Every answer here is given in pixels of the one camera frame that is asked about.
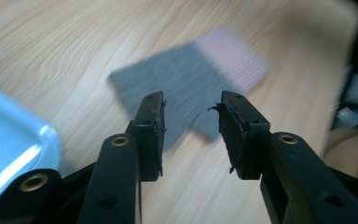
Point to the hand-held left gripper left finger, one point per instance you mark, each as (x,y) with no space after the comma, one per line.
(149,140)

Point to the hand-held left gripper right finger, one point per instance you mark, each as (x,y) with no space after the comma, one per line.
(245,146)

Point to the light blue plastic basket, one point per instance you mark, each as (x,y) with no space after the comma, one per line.
(9,137)

